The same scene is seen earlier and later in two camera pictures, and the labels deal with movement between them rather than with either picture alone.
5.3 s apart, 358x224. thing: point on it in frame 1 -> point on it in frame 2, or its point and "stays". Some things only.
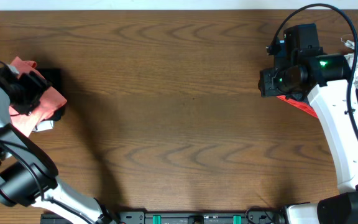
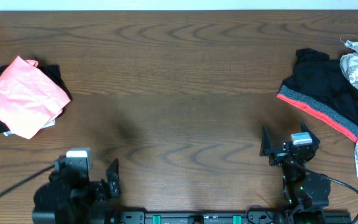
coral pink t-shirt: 51,99 stays
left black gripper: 34,87 -> 104,195
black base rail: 197,218 stays
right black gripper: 266,86 -> 278,155
